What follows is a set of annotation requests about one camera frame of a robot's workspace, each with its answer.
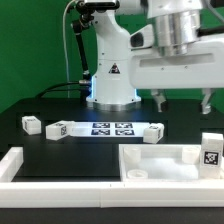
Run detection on white cable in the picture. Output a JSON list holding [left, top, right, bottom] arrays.
[[62, 0, 78, 98]]

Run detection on black cables at base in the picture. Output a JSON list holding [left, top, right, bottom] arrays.
[[34, 78, 93, 99]]

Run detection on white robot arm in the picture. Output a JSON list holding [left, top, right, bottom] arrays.
[[77, 0, 224, 114]]

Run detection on white U-shaped obstacle fence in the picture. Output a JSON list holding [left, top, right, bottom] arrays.
[[0, 147, 224, 208]]

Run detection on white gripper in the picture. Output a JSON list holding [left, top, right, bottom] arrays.
[[130, 24, 224, 115]]

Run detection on white fiducial tag sheet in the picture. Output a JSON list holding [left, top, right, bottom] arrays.
[[71, 122, 149, 137]]

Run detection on white square tabletop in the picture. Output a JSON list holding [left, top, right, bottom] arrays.
[[118, 143, 224, 183]]

